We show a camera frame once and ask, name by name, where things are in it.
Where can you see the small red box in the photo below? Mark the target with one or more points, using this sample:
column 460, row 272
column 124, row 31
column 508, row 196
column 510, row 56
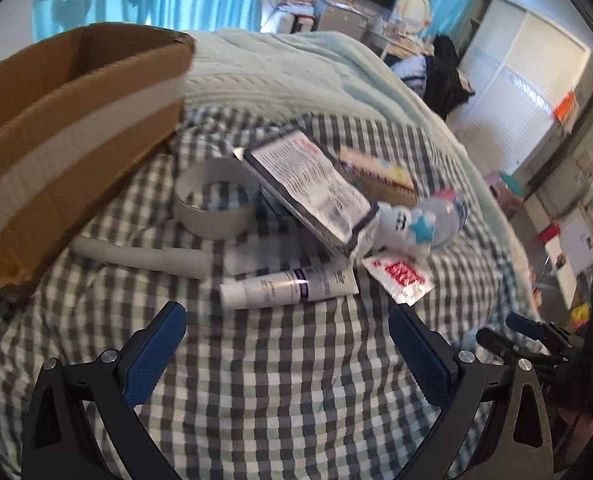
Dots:
column 550, row 235

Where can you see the grey checked blanket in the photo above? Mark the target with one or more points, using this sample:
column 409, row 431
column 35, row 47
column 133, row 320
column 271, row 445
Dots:
column 276, row 385

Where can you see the flat colourful cardboard box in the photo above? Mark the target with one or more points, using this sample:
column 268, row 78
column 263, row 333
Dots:
column 376, row 170

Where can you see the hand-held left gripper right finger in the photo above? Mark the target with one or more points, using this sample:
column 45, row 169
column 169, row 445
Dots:
column 419, row 355

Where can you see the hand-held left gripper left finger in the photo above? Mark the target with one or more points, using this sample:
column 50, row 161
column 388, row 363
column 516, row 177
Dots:
column 159, row 355

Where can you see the clear bottle with blue star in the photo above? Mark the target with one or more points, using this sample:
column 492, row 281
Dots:
column 426, row 222

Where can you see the brown cardboard box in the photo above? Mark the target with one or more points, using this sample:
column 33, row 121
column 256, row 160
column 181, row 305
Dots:
column 71, row 125

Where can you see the white toothpaste tube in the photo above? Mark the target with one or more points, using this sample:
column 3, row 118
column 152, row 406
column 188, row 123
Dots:
column 276, row 290

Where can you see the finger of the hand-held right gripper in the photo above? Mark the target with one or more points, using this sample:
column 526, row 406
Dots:
column 496, row 340
column 529, row 324

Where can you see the pink and teal container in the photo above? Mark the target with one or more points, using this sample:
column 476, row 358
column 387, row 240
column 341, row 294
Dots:
column 504, row 192

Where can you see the pale green knitted blanket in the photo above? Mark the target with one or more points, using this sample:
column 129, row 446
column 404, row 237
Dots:
column 261, row 70

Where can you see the white oval mirror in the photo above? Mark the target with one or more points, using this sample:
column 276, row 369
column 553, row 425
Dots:
column 414, row 10

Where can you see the orange sticker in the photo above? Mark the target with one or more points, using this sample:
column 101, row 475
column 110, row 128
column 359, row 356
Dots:
column 565, row 106

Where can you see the silver foil packet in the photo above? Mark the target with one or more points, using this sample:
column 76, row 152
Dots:
column 306, row 185

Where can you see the white wardrobe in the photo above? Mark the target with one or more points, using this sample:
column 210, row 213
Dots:
column 516, row 75

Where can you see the white plastic tube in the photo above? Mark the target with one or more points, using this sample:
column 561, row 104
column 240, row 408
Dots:
column 141, row 257

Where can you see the red and white sachet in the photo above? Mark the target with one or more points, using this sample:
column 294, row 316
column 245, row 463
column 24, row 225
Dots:
column 399, row 275

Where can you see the pile of dark clothes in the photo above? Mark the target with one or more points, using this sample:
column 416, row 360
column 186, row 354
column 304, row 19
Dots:
column 444, row 80

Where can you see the grey tape roll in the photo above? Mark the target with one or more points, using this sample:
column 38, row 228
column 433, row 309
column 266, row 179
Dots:
column 211, row 220

